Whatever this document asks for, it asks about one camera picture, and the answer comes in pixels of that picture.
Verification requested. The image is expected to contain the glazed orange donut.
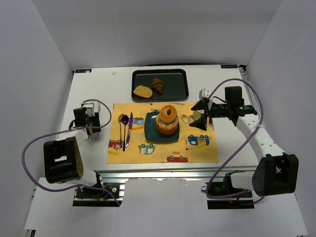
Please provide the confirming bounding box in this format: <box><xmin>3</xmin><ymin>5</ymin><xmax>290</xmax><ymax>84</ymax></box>
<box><xmin>159</xmin><ymin>105</ymin><xmax>177</xmax><ymax>123</ymax></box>

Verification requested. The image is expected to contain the orange bundt cake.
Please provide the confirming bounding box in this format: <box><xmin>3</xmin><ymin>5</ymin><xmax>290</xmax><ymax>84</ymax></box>
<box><xmin>156</xmin><ymin>115</ymin><xmax>179</xmax><ymax>135</ymax></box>

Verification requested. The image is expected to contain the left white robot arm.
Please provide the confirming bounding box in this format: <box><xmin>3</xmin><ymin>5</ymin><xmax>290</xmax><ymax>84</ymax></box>
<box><xmin>43</xmin><ymin>105</ymin><xmax>103</xmax><ymax>188</ymax></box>

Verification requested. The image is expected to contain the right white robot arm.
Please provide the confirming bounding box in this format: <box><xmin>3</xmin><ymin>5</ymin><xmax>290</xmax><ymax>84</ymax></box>
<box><xmin>190</xmin><ymin>86</ymin><xmax>299</xmax><ymax>198</ymax></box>

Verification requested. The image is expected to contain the bread slice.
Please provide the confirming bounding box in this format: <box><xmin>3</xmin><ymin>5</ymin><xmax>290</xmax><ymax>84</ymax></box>
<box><xmin>133</xmin><ymin>85</ymin><xmax>153</xmax><ymax>99</ymax></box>

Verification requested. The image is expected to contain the light green mug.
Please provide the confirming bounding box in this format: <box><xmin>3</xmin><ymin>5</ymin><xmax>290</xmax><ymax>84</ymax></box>
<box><xmin>193</xmin><ymin>111</ymin><xmax>204</xmax><ymax>121</ymax></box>

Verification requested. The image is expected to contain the gold iridescent spoon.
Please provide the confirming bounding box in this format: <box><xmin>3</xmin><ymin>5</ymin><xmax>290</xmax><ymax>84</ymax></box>
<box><xmin>118</xmin><ymin>114</ymin><xmax>124</xmax><ymax>147</ymax></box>

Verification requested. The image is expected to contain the purple iridescent spoon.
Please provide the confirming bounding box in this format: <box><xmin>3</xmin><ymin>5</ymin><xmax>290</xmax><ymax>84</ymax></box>
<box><xmin>121</xmin><ymin>114</ymin><xmax>129</xmax><ymax>152</ymax></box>

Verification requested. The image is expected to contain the black baking tray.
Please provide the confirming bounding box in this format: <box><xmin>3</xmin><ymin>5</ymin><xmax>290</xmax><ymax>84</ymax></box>
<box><xmin>131</xmin><ymin>69</ymin><xmax>189</xmax><ymax>103</ymax></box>

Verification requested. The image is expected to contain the iridescent purple knife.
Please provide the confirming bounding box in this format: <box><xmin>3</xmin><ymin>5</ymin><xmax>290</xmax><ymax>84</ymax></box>
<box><xmin>125</xmin><ymin>112</ymin><xmax>133</xmax><ymax>148</ymax></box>

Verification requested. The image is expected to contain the yellow vehicle print placemat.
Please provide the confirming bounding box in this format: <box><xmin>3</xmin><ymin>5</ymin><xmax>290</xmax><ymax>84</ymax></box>
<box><xmin>107</xmin><ymin>102</ymin><xmax>219</xmax><ymax>164</ymax></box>

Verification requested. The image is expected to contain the dark brown pastry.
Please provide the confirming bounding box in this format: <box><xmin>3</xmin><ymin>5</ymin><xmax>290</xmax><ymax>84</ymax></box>
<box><xmin>152</xmin><ymin>77</ymin><xmax>164</xmax><ymax>94</ymax></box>

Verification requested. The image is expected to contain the teal square plate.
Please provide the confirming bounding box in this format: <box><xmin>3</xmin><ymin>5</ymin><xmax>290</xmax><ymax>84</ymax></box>
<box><xmin>144</xmin><ymin>112</ymin><xmax>180</xmax><ymax>144</ymax></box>

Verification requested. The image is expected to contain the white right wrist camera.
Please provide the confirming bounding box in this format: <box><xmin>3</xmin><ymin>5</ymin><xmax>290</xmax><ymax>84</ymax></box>
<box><xmin>199</xmin><ymin>88</ymin><xmax>211</xmax><ymax>101</ymax></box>

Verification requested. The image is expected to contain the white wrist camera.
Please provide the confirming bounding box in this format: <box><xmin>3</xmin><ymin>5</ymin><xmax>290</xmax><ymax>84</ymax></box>
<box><xmin>199</xmin><ymin>88</ymin><xmax>211</xmax><ymax>101</ymax></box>
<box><xmin>81</xmin><ymin>101</ymin><xmax>100</xmax><ymax>117</ymax></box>

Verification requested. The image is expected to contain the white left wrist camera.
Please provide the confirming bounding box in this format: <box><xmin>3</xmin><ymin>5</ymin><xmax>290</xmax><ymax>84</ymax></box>
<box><xmin>81</xmin><ymin>101</ymin><xmax>100</xmax><ymax>117</ymax></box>

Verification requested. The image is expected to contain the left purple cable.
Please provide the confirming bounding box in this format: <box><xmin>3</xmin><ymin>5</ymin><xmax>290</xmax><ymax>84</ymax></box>
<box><xmin>21</xmin><ymin>99</ymin><xmax>121</xmax><ymax>206</ymax></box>

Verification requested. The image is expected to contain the purple cable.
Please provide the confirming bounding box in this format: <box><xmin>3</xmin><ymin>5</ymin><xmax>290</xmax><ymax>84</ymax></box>
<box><xmin>205</xmin><ymin>78</ymin><xmax>264</xmax><ymax>204</ymax></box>
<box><xmin>21</xmin><ymin>99</ymin><xmax>121</xmax><ymax>206</ymax></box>

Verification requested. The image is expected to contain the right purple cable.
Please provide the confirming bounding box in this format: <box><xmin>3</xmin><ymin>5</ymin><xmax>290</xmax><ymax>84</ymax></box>
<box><xmin>205</xmin><ymin>78</ymin><xmax>264</xmax><ymax>204</ymax></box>

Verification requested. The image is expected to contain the aluminium frame rail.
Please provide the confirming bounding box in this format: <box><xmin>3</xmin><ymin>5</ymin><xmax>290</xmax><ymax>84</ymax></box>
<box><xmin>45</xmin><ymin>168</ymin><xmax>262</xmax><ymax>184</ymax></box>

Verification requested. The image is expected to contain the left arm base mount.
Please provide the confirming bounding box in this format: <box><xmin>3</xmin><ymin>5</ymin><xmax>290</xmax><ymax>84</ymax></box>
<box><xmin>73</xmin><ymin>183</ymin><xmax>122</xmax><ymax>207</ymax></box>

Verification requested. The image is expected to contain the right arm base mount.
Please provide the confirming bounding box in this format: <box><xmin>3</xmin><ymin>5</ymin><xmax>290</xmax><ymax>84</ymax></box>
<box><xmin>207</xmin><ymin>171</ymin><xmax>254</xmax><ymax>210</ymax></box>

